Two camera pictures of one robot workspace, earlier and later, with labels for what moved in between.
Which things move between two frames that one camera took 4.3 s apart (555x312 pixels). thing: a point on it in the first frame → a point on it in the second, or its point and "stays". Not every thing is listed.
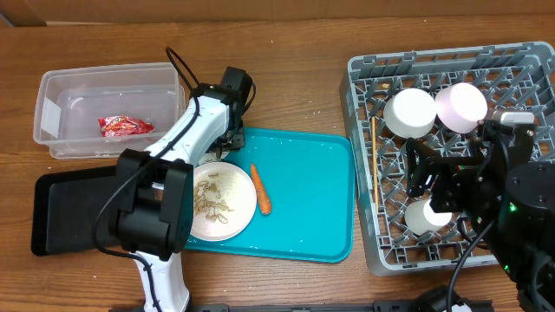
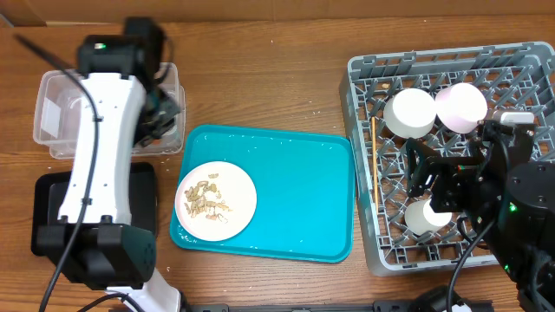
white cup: [421, 218] stays
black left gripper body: [233, 139] → [159, 111]
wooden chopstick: [375, 161] stays
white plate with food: [224, 201] stays
